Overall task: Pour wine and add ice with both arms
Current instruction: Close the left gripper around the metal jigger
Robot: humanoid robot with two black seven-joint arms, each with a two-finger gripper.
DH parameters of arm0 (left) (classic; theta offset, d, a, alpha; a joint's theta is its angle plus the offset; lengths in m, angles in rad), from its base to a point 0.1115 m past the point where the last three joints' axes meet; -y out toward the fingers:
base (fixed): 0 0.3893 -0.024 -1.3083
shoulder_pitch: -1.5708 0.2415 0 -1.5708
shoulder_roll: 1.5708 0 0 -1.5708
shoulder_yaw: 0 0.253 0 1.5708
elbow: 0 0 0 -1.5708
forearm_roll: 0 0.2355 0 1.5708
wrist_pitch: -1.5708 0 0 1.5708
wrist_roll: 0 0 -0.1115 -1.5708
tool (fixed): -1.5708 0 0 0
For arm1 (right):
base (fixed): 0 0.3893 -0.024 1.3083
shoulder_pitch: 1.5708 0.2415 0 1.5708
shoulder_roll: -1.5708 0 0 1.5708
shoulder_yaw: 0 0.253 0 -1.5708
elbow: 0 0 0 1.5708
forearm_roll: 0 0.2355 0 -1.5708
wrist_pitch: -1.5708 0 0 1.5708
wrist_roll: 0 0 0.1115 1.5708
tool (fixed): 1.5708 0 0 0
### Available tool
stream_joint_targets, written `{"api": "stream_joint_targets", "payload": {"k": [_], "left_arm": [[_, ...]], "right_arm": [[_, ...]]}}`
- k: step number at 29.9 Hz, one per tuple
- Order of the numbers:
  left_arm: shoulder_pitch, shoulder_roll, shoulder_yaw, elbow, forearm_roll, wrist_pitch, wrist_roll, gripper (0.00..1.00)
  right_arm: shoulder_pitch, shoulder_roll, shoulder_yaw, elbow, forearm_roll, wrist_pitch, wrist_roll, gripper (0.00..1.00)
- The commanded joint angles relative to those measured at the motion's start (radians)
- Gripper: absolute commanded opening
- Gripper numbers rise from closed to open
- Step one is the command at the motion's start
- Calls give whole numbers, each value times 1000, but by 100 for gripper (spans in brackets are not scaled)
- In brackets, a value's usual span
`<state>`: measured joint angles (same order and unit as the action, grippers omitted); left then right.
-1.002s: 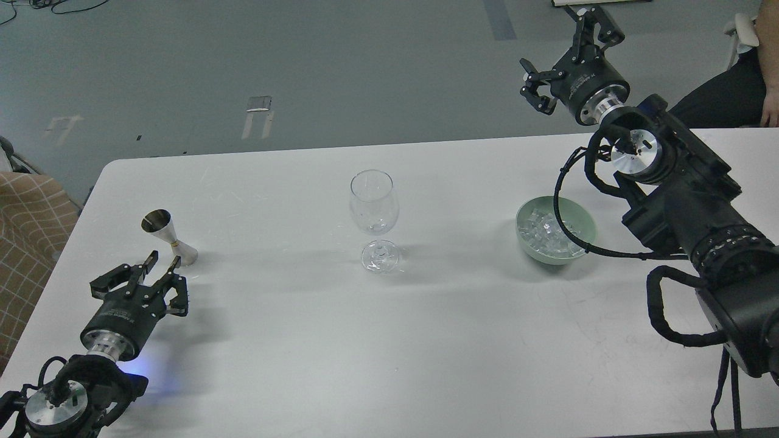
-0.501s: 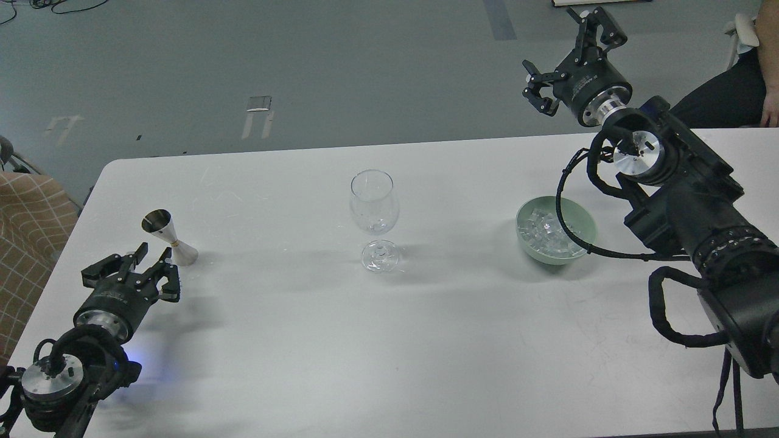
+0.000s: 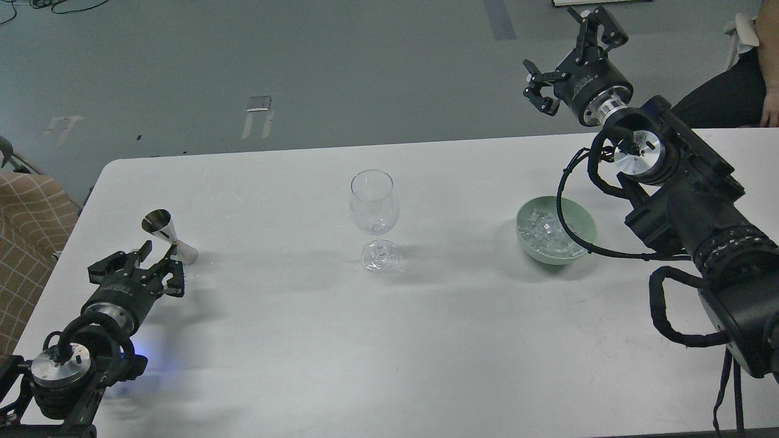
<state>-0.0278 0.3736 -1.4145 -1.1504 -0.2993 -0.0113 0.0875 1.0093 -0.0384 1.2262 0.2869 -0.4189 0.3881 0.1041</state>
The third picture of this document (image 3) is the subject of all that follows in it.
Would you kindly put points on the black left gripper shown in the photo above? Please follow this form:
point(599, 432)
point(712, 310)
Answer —
point(129, 301)

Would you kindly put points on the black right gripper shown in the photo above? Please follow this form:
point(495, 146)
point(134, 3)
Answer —
point(586, 79)

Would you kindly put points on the steel double jigger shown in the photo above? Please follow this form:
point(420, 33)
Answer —
point(159, 223)

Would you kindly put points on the clear ice cubes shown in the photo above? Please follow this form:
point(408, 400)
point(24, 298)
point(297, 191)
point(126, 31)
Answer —
point(544, 233)

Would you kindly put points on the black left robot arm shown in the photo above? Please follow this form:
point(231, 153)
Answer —
point(61, 388)

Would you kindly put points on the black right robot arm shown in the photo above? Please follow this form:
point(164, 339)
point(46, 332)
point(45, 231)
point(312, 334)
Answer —
point(683, 198)

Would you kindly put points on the clear wine glass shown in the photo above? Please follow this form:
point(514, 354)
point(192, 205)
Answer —
point(375, 210)

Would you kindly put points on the person's hand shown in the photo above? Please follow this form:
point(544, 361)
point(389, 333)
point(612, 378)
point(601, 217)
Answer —
point(769, 113)

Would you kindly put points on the seated person dark trousers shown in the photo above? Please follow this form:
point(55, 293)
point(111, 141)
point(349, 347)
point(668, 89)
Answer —
point(731, 99)

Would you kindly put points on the green bowl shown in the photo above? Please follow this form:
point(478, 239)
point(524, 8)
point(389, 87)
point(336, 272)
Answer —
point(577, 219)

